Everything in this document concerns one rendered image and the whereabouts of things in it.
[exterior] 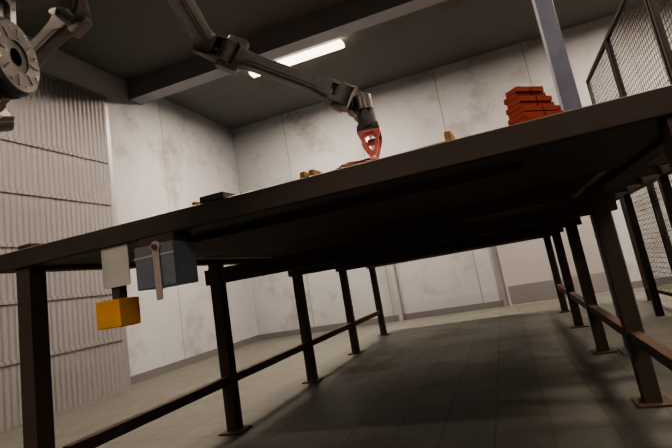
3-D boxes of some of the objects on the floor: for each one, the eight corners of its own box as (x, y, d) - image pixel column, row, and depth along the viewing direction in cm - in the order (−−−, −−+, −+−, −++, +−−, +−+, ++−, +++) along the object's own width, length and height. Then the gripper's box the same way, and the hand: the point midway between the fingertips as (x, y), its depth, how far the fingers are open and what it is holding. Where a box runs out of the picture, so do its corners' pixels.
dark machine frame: (836, 383, 167) (743, 113, 185) (709, 392, 179) (634, 137, 197) (632, 302, 444) (603, 197, 462) (587, 308, 456) (561, 205, 474)
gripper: (374, 100, 137) (384, 151, 134) (377, 116, 151) (387, 162, 148) (351, 106, 138) (361, 156, 135) (356, 121, 152) (366, 166, 149)
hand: (374, 156), depth 142 cm, fingers open, 9 cm apart
